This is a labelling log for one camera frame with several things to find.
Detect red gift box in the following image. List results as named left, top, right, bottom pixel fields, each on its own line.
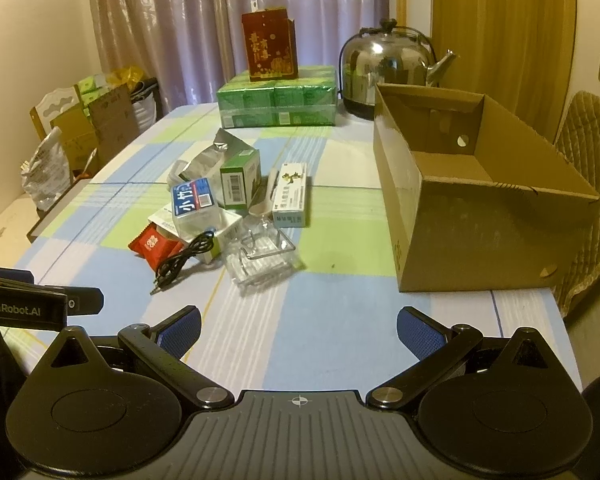
left=242, top=8, right=299, bottom=81

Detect yellow plastic bag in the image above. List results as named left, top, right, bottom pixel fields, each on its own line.
left=105, top=65, right=145, bottom=92

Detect white plastic bag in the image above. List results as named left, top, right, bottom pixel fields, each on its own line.
left=20, top=127, right=72, bottom=211

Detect clear plastic hook package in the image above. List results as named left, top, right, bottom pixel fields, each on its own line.
left=222, top=216, right=303, bottom=294

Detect black audio cable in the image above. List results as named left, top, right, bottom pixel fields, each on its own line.
left=149, top=230, right=217, bottom=296

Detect blue label plastic box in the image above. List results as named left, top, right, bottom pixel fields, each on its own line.
left=171, top=178, right=224, bottom=238

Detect silver foil bag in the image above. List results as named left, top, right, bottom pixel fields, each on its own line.
left=178, top=128, right=252, bottom=181

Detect purple curtain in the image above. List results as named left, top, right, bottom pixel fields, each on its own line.
left=90, top=0, right=389, bottom=112

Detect stainless steel kettle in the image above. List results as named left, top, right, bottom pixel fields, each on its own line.
left=338, top=18, right=457, bottom=120

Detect wooden door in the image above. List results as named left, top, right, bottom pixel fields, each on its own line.
left=431, top=0, right=577, bottom=141

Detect green medicine box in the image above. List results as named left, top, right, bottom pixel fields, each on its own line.
left=220, top=148, right=262, bottom=210

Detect brown cardboard box on side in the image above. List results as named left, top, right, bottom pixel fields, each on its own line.
left=52, top=86, right=140, bottom=172

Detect red wedding candy packet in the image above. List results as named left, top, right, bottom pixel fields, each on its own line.
left=129, top=223, right=184, bottom=271

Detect green tissue multipack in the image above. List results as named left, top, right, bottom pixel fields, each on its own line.
left=216, top=65, right=338, bottom=129

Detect large open cardboard box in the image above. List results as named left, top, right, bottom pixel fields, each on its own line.
left=374, top=84, right=600, bottom=292

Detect white green long box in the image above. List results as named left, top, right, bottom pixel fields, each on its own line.
left=272, top=162, right=308, bottom=229

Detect white medicine tablet box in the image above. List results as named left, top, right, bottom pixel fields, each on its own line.
left=148, top=204, right=242, bottom=264

